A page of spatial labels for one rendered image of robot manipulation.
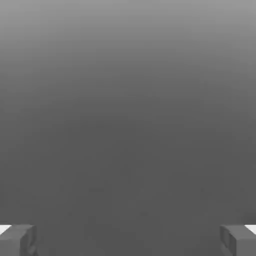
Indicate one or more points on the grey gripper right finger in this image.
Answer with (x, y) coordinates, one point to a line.
(238, 240)

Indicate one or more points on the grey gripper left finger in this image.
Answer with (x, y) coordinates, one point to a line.
(18, 240)

